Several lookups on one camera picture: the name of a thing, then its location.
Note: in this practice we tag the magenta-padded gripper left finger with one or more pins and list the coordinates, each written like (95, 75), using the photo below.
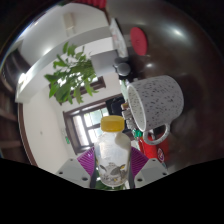
(71, 171)

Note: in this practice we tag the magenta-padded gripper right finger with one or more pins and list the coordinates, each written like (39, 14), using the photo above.
(151, 170)

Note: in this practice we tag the clear yellow-capped drink bottle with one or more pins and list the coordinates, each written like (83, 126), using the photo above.
(112, 150)

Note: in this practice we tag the red plastic box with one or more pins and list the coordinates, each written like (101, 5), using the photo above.
(150, 151)

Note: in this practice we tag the green exit sign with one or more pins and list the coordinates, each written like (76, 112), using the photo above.
(67, 140)

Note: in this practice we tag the green box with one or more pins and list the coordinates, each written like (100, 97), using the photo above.
(136, 134)

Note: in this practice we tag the dark wooden glazed double door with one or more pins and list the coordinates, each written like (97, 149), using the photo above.
(83, 123)

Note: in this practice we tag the brown tray of white bottles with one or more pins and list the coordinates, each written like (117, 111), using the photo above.
(126, 115)

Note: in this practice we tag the white speckled mug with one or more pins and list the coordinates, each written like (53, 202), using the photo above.
(160, 100)

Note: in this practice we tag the dark-framed window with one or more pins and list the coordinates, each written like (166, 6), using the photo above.
(97, 85)

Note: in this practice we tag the slender plant in white pot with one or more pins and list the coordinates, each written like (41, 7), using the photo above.
(70, 80)

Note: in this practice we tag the grey round gadget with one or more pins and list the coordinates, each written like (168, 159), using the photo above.
(122, 68)

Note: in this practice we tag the flat round red coaster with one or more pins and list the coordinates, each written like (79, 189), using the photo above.
(138, 41)

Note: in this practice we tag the printed paper leaflet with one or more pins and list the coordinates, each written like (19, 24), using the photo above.
(118, 36)

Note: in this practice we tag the red carpeted stairs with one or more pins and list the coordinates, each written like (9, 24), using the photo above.
(93, 3)

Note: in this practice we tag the white wall heater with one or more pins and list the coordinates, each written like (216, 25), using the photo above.
(70, 23)

